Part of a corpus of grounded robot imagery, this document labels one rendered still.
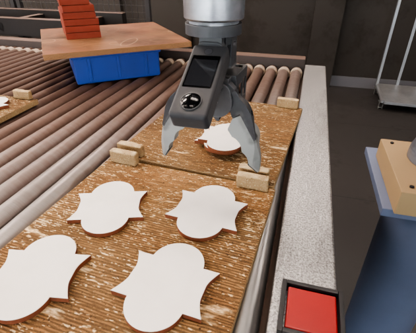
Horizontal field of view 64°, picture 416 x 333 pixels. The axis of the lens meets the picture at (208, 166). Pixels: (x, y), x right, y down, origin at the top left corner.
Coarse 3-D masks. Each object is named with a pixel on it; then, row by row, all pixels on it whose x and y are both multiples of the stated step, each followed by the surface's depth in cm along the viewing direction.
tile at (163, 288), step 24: (144, 264) 45; (168, 264) 45; (192, 264) 45; (120, 288) 41; (144, 288) 41; (168, 288) 41; (192, 288) 41; (144, 312) 39; (168, 312) 39; (192, 312) 39
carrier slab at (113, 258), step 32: (160, 192) 60; (256, 192) 60; (32, 224) 53; (64, 224) 53; (128, 224) 53; (160, 224) 53; (256, 224) 53; (0, 256) 47; (96, 256) 47; (128, 256) 47; (224, 256) 47; (96, 288) 42; (224, 288) 42; (32, 320) 39; (64, 320) 39; (96, 320) 39; (224, 320) 39
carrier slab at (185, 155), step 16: (256, 112) 92; (272, 112) 92; (288, 112) 92; (160, 128) 83; (192, 128) 83; (272, 128) 83; (288, 128) 83; (144, 144) 76; (160, 144) 76; (176, 144) 76; (192, 144) 76; (272, 144) 76; (288, 144) 76; (144, 160) 70; (160, 160) 70; (176, 160) 70; (192, 160) 70; (208, 160) 70; (224, 160) 70; (240, 160) 70; (272, 160) 70; (224, 176) 65; (272, 176) 64
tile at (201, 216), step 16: (192, 192) 59; (208, 192) 59; (224, 192) 59; (176, 208) 55; (192, 208) 55; (208, 208) 55; (224, 208) 55; (240, 208) 55; (192, 224) 52; (208, 224) 52; (224, 224) 52; (192, 240) 50
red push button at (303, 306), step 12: (288, 288) 43; (288, 300) 42; (300, 300) 42; (312, 300) 42; (324, 300) 42; (288, 312) 40; (300, 312) 40; (312, 312) 40; (324, 312) 40; (336, 312) 40; (288, 324) 39; (300, 324) 39; (312, 324) 39; (324, 324) 39; (336, 324) 39
